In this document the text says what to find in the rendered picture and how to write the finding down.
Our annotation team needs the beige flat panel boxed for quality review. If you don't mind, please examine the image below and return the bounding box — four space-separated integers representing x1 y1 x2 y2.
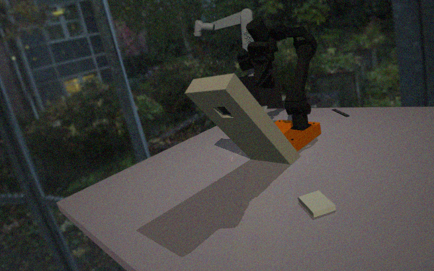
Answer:
185 73 300 165

